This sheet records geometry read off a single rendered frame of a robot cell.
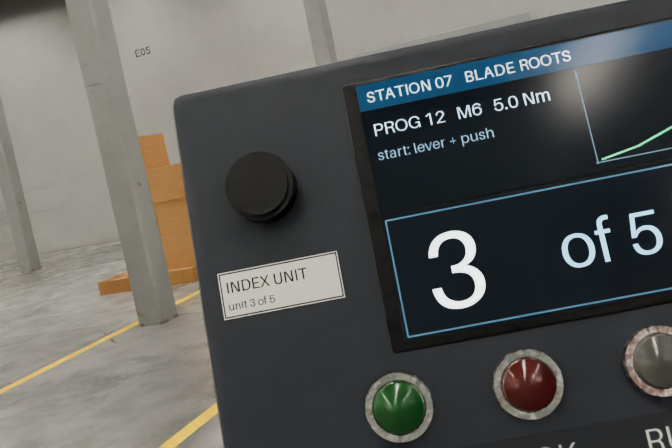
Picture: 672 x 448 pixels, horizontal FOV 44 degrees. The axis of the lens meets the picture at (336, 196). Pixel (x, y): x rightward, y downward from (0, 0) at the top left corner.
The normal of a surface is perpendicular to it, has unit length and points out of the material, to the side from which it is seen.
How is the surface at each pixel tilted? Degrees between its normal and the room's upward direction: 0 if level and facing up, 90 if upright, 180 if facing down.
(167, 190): 90
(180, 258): 90
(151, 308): 90
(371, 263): 75
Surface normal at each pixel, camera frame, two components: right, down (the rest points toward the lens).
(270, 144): -0.11, -0.16
